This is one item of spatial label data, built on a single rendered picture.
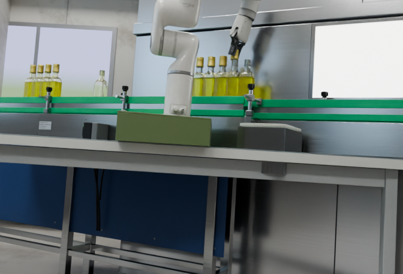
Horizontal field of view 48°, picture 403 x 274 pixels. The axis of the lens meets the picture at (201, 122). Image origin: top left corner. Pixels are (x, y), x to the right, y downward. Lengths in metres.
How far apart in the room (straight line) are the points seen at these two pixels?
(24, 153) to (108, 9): 3.75
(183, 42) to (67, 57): 3.70
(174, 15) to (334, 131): 0.73
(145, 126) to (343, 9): 1.02
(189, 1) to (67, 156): 0.67
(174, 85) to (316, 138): 0.59
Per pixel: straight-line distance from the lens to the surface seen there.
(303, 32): 2.06
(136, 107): 2.04
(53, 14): 5.44
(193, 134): 1.46
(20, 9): 5.59
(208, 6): 2.30
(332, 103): 1.80
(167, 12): 1.59
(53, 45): 5.32
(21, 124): 2.48
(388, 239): 1.66
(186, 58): 1.59
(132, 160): 1.56
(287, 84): 2.03
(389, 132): 1.75
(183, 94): 1.57
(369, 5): 2.05
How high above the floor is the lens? 0.71
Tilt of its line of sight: 4 degrees up
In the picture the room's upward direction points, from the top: 4 degrees clockwise
